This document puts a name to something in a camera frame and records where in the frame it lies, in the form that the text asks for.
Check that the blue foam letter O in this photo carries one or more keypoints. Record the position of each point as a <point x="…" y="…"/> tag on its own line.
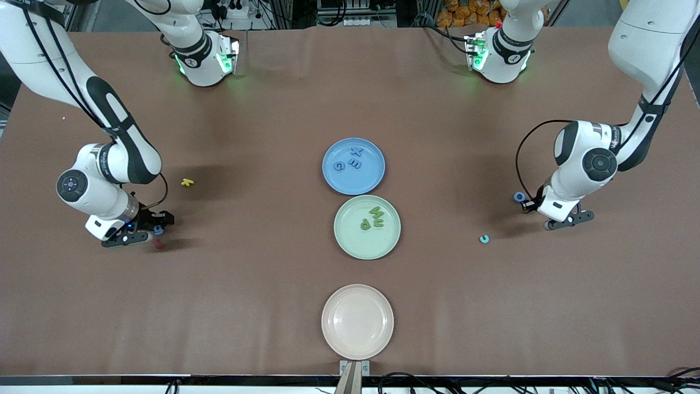
<point x="515" y="197"/>

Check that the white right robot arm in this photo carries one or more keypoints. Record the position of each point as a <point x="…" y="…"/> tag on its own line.
<point x="38" y="60"/>

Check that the blue foam letter E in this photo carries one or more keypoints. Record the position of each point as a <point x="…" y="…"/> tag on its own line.
<point x="355" y="163"/>

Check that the blue foam letter X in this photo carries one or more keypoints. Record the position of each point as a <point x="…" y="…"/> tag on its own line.
<point x="357" y="151"/>

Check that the brown table cover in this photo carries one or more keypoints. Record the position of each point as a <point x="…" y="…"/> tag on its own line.
<point x="219" y="301"/>

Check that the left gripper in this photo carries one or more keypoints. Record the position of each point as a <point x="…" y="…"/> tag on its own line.
<point x="538" y="197"/>

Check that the pink plate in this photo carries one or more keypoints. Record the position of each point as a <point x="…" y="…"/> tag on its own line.
<point x="357" y="322"/>

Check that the blue plate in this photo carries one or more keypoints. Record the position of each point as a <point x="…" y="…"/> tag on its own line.
<point x="361" y="183"/>

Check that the grey metal bracket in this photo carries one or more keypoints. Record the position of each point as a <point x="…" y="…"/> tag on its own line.
<point x="354" y="377"/>

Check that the pile of orange objects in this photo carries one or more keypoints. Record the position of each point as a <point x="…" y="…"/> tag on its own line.
<point x="465" y="13"/>

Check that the green foam letter P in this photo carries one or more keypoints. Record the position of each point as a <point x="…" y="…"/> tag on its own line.
<point x="363" y="225"/>

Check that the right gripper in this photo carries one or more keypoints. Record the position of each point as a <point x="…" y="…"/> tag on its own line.
<point x="146" y="218"/>

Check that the green plate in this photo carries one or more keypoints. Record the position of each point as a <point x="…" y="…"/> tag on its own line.
<point x="355" y="243"/>

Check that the white power strip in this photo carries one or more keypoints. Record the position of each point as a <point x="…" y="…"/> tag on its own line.
<point x="353" y="22"/>
<point x="238" y="10"/>

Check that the green foam letter M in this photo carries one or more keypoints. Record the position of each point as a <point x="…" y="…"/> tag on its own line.
<point x="376" y="210"/>

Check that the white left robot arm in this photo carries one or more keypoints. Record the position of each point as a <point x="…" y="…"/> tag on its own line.
<point x="651" y="38"/>

